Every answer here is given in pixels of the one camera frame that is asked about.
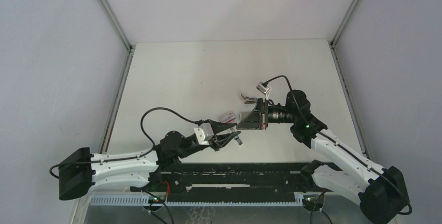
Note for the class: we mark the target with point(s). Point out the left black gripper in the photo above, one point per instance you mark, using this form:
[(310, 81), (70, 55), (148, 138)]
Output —
[(220, 140)]

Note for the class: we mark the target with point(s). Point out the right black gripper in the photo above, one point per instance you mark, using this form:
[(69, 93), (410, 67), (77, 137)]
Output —
[(252, 121)]

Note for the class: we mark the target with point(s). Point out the red white staple box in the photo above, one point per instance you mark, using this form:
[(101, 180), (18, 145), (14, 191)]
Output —
[(227, 117)]

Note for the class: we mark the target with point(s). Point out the beige mini stapler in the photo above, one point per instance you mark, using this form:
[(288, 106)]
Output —
[(236, 138)]

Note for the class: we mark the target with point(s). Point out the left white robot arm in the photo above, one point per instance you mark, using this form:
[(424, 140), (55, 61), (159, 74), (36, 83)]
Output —
[(83, 171)]

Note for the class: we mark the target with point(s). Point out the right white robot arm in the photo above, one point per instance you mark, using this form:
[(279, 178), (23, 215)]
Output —
[(380, 193)]

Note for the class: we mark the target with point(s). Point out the left green circuit board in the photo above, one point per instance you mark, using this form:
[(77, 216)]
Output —
[(156, 200)]

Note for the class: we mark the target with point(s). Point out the green circuit board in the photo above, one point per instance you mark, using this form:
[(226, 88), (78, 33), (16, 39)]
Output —
[(311, 200), (156, 200)]

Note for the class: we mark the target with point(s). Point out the right green circuit board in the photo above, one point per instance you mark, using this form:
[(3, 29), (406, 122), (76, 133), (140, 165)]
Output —
[(311, 200)]

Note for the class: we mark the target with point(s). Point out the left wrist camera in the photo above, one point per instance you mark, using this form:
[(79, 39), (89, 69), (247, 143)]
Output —
[(204, 133)]

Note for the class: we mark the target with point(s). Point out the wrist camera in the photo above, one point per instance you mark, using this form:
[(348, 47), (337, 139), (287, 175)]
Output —
[(204, 133), (264, 89)]

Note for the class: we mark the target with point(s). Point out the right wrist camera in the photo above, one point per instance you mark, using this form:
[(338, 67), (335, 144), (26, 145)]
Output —
[(264, 89)]

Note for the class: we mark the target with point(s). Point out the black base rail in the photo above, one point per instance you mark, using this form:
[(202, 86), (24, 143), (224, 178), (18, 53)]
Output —
[(230, 181)]

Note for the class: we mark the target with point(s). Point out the right aluminium frame post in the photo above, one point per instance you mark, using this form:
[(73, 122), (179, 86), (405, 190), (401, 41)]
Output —
[(333, 45)]

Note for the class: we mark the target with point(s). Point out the aluminium frame post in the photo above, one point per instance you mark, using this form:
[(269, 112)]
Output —
[(333, 45), (115, 24)]

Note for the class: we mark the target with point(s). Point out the left aluminium frame post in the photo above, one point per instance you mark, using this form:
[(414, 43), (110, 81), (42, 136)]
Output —
[(115, 24)]

